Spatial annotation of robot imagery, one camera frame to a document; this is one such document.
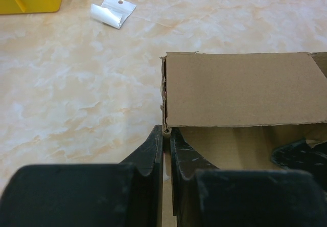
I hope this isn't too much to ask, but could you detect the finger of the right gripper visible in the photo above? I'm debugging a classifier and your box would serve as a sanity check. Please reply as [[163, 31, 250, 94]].
[[271, 140, 326, 172]]

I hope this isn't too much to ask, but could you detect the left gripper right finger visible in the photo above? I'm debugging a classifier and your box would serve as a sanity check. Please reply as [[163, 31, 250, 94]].
[[170, 128, 326, 226]]

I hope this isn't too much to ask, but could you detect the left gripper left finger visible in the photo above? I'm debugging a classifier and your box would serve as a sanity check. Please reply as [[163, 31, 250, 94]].
[[1, 125, 163, 226]]

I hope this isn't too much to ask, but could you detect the brown cardboard box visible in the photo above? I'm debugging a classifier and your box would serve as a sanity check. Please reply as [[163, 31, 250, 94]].
[[159, 51, 327, 227]]

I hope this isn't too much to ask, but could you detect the small white plastic bag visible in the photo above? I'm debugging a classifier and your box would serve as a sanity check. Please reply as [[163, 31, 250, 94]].
[[90, 0, 136, 29]]

